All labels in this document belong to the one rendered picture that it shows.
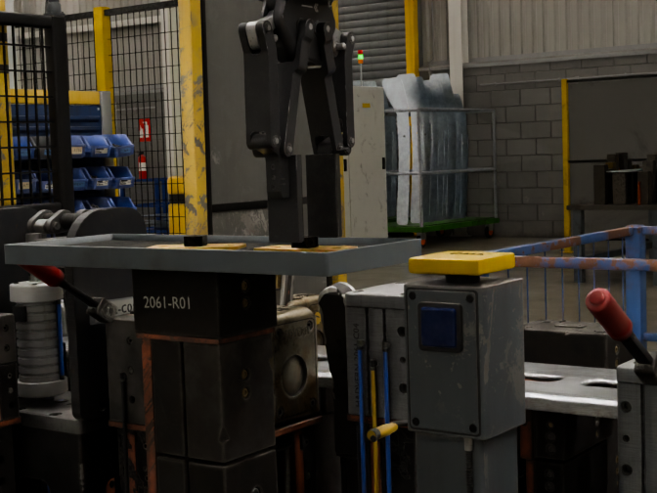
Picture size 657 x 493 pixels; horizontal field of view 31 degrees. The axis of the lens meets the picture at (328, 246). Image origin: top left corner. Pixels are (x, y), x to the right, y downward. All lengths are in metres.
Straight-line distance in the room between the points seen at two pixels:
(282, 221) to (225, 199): 3.62
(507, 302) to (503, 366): 0.05
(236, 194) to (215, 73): 0.47
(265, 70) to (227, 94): 3.66
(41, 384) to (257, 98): 0.56
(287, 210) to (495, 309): 0.19
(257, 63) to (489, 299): 0.26
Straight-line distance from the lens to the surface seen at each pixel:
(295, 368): 1.24
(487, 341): 0.88
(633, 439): 1.01
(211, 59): 4.54
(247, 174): 4.68
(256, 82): 0.94
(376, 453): 1.12
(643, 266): 3.14
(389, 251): 0.96
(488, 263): 0.88
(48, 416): 1.35
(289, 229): 0.96
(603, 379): 1.27
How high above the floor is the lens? 1.24
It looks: 4 degrees down
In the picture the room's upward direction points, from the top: 2 degrees counter-clockwise
